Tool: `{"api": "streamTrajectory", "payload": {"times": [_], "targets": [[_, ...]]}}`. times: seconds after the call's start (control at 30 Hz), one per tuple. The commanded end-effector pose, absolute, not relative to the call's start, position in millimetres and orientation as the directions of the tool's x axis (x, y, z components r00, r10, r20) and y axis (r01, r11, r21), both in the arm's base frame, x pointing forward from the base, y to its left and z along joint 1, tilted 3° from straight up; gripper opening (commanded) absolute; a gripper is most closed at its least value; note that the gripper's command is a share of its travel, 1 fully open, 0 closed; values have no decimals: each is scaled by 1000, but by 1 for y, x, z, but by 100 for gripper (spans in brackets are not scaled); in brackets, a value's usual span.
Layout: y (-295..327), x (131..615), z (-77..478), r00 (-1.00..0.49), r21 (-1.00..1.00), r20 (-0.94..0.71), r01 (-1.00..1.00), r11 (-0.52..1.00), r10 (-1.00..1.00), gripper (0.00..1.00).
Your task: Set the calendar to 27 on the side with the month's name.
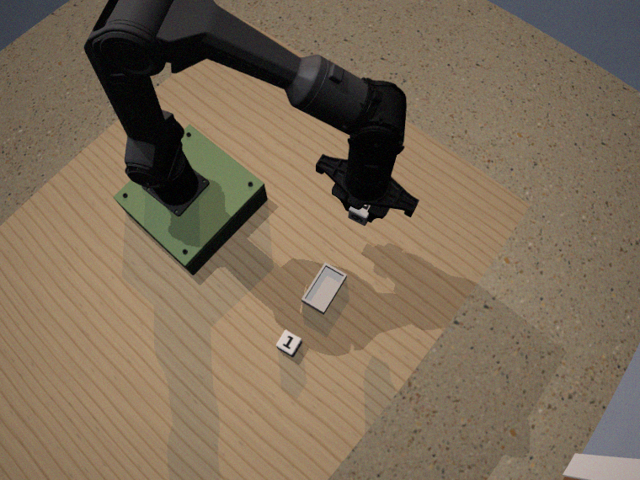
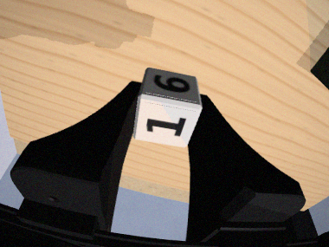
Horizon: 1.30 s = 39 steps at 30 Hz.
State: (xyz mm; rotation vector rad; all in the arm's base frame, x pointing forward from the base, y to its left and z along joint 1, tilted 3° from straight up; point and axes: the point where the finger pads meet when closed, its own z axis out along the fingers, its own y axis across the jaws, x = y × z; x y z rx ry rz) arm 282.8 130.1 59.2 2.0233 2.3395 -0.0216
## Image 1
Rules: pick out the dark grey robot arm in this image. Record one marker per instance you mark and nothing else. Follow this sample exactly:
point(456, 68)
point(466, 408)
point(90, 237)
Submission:
point(142, 35)

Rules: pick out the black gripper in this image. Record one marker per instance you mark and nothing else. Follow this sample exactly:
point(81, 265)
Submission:
point(353, 193)

